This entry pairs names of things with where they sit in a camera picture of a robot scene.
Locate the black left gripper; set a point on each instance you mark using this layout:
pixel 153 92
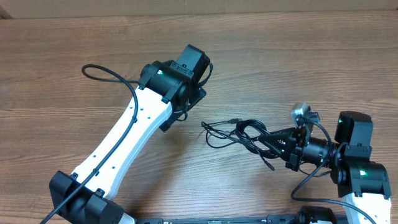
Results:
pixel 198 93

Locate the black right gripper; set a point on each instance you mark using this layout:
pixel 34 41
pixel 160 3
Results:
pixel 293 142

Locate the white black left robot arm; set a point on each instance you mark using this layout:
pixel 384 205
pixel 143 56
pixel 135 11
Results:
pixel 165 92

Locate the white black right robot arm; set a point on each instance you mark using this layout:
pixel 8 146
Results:
pixel 363 185

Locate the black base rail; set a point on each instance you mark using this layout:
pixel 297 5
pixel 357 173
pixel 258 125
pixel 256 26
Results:
pixel 306 215

